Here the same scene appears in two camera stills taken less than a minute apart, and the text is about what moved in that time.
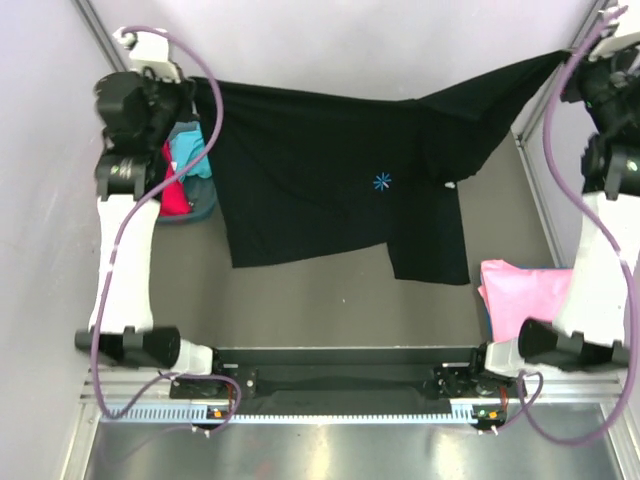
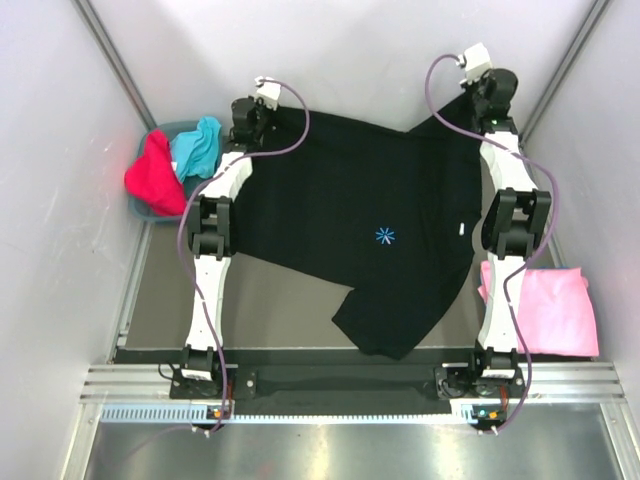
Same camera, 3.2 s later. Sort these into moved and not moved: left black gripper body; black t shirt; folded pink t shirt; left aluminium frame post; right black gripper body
Moved: left black gripper body; black t shirt; right black gripper body
Not moved: folded pink t shirt; left aluminium frame post
